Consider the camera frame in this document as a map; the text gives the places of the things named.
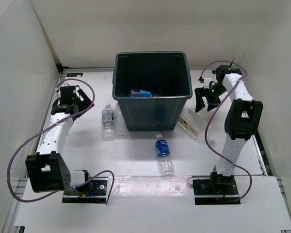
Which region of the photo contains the clear unlabelled plastic bottle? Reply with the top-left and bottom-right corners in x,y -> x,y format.
114,102 -> 128,139

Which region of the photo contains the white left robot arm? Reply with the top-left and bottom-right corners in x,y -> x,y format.
25,84 -> 93,194

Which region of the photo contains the clear bottle dark blue label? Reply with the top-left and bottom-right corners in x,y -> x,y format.
155,133 -> 174,175

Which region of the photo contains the clear bottle apple label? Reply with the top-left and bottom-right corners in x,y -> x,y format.
178,106 -> 207,141

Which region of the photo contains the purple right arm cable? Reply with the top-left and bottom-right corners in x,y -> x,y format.
200,60 -> 253,201

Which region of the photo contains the clear bottle white blue label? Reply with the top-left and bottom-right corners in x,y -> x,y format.
101,103 -> 115,141

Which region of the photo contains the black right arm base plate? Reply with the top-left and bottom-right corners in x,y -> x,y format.
188,176 -> 241,205

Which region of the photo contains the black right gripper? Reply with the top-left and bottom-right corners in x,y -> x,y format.
194,83 -> 227,113

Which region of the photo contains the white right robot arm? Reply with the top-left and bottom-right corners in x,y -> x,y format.
194,65 -> 263,194

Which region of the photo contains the dark green plastic bin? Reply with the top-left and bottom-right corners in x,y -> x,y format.
112,51 -> 193,131

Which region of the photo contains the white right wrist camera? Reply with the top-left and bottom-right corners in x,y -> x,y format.
198,77 -> 212,89

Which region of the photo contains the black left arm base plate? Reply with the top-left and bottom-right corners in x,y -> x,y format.
62,177 -> 108,204

